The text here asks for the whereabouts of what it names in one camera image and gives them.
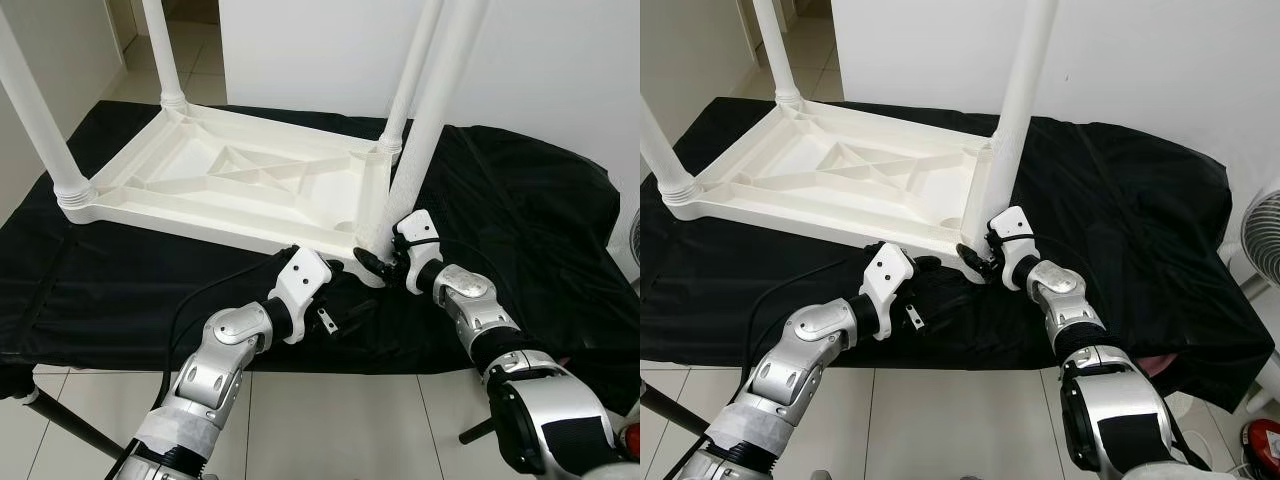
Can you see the white plastic table top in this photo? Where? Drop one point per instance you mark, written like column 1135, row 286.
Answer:
column 200, row 205
column 800, row 195

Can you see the white plastic table leg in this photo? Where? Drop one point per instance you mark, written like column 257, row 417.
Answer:
column 440, row 100
column 410, row 80
column 165, row 50
column 1020, row 90
column 775, row 50
column 665, row 155
column 40, row 120

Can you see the black tablecloth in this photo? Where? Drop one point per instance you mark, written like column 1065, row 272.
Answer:
column 560, row 230
column 1160, row 230

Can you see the pink rounded object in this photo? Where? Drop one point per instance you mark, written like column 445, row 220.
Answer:
column 1162, row 363

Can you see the white round fan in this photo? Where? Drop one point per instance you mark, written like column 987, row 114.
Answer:
column 1258, row 240
column 636, row 240

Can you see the red round object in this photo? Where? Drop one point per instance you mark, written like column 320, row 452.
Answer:
column 1262, row 445
column 632, row 443

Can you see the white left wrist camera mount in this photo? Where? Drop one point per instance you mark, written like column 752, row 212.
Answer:
column 890, row 270
column 300, row 275

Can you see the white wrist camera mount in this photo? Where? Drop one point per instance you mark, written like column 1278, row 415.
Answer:
column 890, row 270
column 1012, row 225
column 415, row 228
column 300, row 275

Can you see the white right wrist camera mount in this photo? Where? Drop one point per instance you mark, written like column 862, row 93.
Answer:
column 1012, row 225
column 415, row 228

